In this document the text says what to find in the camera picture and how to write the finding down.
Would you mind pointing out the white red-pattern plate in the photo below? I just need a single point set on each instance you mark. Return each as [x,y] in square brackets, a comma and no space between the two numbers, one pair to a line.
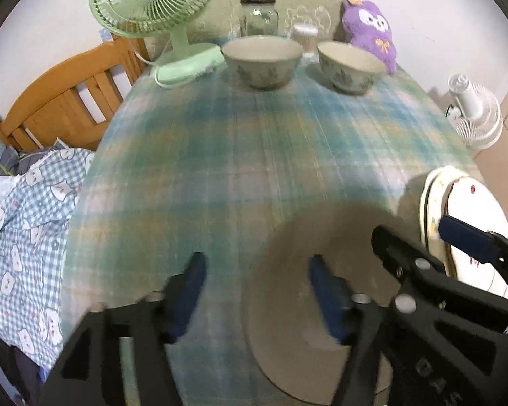
[482,207]

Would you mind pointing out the wooden bed headboard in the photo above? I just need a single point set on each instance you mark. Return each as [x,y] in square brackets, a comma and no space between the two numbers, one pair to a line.
[59,105]

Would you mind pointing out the grey cloth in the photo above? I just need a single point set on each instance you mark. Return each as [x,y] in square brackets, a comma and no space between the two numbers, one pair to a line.
[29,160]

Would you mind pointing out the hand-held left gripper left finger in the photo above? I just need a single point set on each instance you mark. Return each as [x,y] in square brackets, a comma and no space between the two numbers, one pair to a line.
[186,300]

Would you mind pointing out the glass jar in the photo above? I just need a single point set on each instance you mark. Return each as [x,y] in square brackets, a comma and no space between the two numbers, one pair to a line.
[260,19]

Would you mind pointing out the cotton swab container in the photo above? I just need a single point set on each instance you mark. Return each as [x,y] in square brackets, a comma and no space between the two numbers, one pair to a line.
[305,40]

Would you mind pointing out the cream yellow-flower scalloped plate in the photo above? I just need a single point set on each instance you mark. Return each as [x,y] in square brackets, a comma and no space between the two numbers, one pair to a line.
[435,203]

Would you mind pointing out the dark cloth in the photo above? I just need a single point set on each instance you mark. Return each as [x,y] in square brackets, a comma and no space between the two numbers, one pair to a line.
[17,372]

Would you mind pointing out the purple plush bunny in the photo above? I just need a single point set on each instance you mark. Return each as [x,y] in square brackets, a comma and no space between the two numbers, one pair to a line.
[372,25]

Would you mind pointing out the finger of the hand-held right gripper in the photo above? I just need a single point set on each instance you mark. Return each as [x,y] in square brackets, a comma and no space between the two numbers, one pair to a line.
[400,258]
[465,237]

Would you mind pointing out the blue checked blanket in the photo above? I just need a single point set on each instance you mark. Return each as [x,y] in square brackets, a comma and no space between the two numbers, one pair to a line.
[25,241]

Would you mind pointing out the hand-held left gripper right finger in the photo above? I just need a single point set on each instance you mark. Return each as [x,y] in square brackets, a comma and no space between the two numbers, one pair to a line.
[328,300]

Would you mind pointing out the white fan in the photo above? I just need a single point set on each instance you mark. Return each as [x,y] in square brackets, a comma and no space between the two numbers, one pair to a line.
[478,114]

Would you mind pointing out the green desk fan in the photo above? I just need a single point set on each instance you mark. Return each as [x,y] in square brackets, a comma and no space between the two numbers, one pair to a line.
[152,0]

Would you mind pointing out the floral ceramic bowl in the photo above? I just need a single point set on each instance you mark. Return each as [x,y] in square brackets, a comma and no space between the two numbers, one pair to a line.
[262,61]
[288,270]
[351,67]

